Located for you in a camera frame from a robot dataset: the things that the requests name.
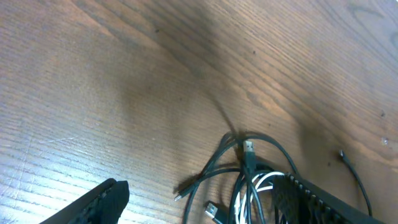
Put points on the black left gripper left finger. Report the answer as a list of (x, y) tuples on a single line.
[(103, 204)]

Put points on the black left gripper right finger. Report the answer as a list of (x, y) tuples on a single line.
[(300, 201)]

